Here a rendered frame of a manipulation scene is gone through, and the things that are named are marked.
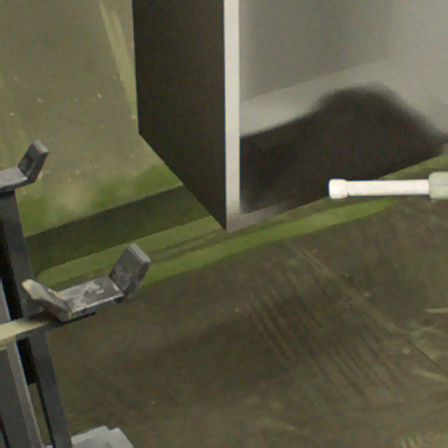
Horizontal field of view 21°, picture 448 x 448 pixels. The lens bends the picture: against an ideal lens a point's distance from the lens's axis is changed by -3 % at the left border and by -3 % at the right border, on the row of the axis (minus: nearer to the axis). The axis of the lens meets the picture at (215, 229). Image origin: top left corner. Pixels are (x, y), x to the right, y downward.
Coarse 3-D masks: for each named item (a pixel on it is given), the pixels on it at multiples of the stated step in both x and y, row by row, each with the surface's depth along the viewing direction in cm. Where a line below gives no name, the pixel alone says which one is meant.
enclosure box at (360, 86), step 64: (192, 0) 193; (256, 0) 231; (320, 0) 239; (384, 0) 248; (192, 64) 202; (256, 64) 241; (320, 64) 249; (384, 64) 256; (192, 128) 211; (256, 128) 237; (320, 128) 237; (384, 128) 237; (192, 192) 220; (256, 192) 221; (320, 192) 218
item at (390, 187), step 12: (336, 180) 208; (420, 180) 203; (432, 180) 201; (444, 180) 201; (336, 192) 207; (348, 192) 207; (360, 192) 206; (372, 192) 205; (384, 192) 205; (396, 192) 204; (408, 192) 204; (420, 192) 203; (432, 192) 201; (444, 192) 200
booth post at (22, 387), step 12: (0, 288) 137; (0, 300) 138; (0, 312) 138; (0, 324) 139; (12, 348) 141; (12, 360) 142; (24, 384) 144; (24, 396) 145; (24, 408) 145; (0, 432) 145; (36, 432) 147; (0, 444) 146; (36, 444) 148
